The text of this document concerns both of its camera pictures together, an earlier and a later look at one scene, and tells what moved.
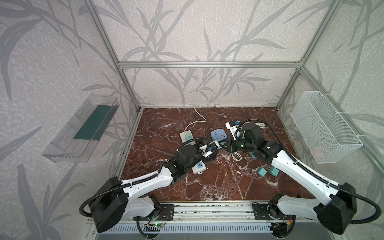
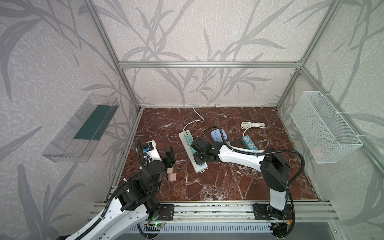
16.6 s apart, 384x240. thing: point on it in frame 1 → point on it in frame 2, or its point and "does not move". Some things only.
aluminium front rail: (214, 212) does not move
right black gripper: (233, 144) → (196, 147)
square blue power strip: (218, 134) does not move
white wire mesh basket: (325, 133) does not move
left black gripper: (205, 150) → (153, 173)
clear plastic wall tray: (75, 142) does not move
